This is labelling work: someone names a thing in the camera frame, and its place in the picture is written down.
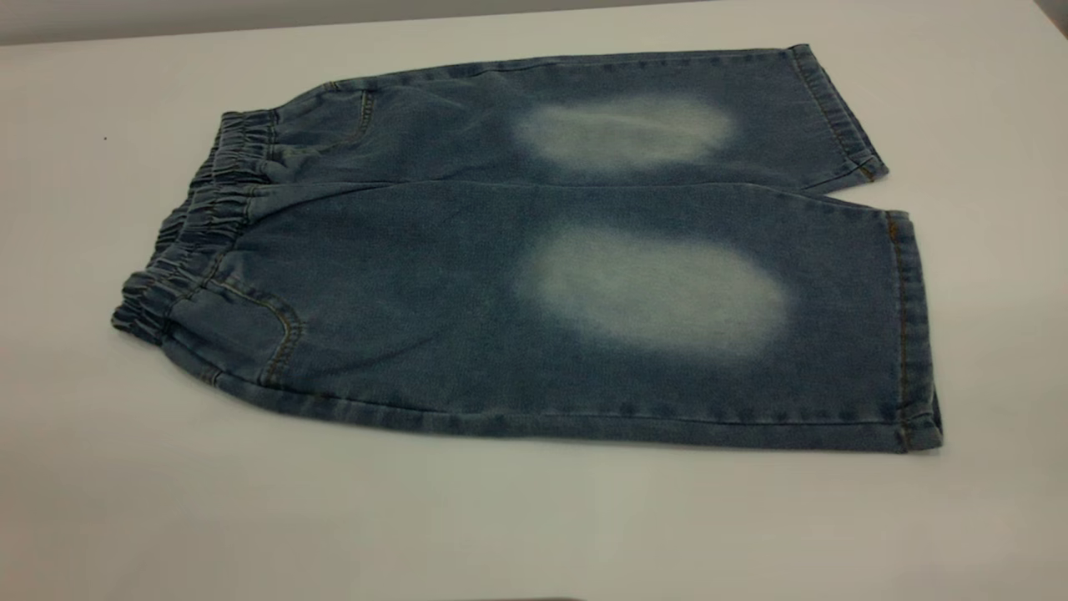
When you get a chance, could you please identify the blue denim pants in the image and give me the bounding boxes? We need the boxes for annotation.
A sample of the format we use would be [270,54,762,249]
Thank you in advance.
[111,43,944,454]

